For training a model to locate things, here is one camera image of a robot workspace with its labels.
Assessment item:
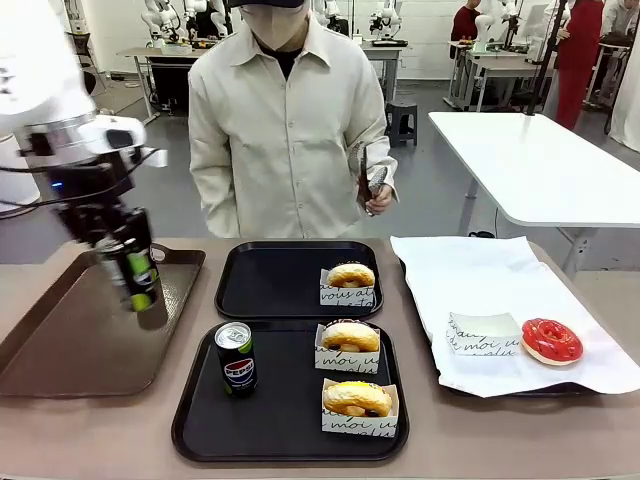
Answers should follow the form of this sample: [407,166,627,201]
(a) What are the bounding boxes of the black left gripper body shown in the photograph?
[46,161,137,217]

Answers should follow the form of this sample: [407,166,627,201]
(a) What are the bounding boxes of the black Pepsi can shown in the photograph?
[214,321,259,400]
[102,238,162,314]

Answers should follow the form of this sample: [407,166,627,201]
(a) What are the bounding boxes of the metal serving tongs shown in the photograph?
[351,141,389,218]

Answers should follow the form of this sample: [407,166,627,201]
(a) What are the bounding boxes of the cream donut yellow topping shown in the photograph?
[322,380,394,418]

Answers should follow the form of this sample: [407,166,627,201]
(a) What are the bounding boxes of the person's right forearm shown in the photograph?
[187,149,242,239]

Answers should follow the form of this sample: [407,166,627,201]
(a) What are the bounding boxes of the person's left forearm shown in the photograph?
[368,124,400,202]

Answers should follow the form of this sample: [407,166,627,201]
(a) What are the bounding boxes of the person's left hand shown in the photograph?
[363,181,398,216]

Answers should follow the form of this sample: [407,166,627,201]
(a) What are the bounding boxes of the brown plastic tray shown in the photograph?
[0,248,208,399]

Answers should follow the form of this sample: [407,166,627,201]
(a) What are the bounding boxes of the black cabinet under workbench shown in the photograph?
[149,59,197,110]

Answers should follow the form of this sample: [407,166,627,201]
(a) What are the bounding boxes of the black office chair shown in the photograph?
[73,33,99,95]

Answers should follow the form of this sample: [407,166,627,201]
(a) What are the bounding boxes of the small black plastic tray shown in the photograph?
[214,240,385,321]

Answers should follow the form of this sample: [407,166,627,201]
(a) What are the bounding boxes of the grey background workbench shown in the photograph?
[117,45,221,127]

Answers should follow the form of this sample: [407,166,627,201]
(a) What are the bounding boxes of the person in beige shirt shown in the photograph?
[187,0,400,240]

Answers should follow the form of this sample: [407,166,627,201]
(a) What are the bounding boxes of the beige face mask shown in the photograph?
[247,4,307,49]

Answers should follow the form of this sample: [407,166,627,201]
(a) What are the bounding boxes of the large black plastic tray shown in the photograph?
[171,319,411,463]

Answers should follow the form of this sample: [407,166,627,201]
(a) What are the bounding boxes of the black cap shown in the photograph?
[227,0,307,9]

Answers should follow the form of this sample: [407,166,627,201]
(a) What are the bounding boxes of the grey plastic stool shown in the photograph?
[383,98,419,149]

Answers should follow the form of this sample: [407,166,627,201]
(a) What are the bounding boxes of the grey background table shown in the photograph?
[359,39,407,104]

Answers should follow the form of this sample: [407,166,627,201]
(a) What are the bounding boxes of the white paper sheet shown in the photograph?
[389,234,640,400]

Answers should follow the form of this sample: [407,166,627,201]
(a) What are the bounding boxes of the white script-printed paper box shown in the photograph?
[446,311,524,358]

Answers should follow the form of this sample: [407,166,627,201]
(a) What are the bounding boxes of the person in red top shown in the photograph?
[451,0,483,44]

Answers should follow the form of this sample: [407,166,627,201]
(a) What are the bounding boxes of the white folding table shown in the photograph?
[428,110,640,275]

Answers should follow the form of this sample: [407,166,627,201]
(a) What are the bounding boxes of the white background desk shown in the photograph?
[448,42,557,113]

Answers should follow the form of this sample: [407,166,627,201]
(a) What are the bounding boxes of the black tray under paper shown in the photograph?
[398,255,604,398]

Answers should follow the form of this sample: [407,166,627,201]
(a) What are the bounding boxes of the red glazed donut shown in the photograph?
[521,317,585,367]

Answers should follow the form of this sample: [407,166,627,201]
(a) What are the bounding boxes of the person in red dress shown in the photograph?
[542,0,606,131]

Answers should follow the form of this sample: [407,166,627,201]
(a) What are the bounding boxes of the white hanging cloth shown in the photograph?
[610,47,640,154]

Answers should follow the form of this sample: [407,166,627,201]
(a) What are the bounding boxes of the black bag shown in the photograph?
[598,30,634,51]

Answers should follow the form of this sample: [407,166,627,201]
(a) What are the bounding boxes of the person in grey top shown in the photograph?
[599,0,640,39]

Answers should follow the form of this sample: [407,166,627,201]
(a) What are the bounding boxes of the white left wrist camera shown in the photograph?
[134,146,169,170]

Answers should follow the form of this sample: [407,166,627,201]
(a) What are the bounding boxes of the black camera pole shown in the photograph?
[524,0,571,117]

